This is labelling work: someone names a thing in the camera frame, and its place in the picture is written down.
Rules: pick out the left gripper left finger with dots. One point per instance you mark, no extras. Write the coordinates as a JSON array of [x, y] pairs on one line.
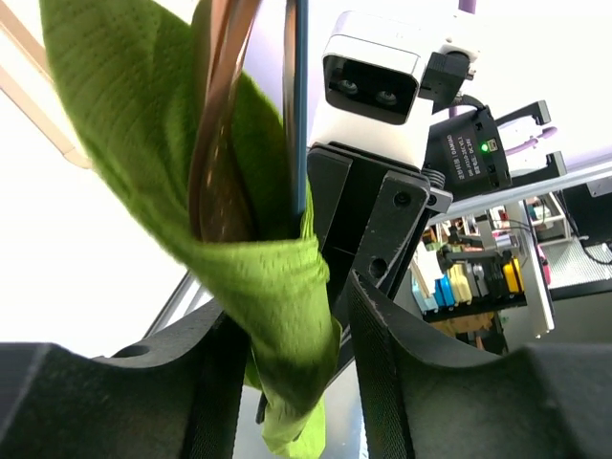
[[175, 394]]

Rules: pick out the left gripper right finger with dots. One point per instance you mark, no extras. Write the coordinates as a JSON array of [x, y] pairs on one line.
[[426, 395]]

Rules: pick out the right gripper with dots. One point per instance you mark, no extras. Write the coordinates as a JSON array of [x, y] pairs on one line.
[[370, 213]]

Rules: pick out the green paper napkin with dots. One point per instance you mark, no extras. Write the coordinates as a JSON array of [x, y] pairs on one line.
[[123, 72]]

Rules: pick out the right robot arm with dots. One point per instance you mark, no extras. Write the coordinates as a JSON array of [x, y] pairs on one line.
[[468, 151]]

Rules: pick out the cluttered background shelf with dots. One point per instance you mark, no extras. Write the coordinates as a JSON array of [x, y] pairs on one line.
[[514, 273]]

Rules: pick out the beige utensil holder tray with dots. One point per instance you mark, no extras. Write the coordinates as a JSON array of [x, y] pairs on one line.
[[26, 79]]

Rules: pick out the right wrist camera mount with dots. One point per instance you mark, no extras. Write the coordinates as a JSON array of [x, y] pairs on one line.
[[383, 77]]

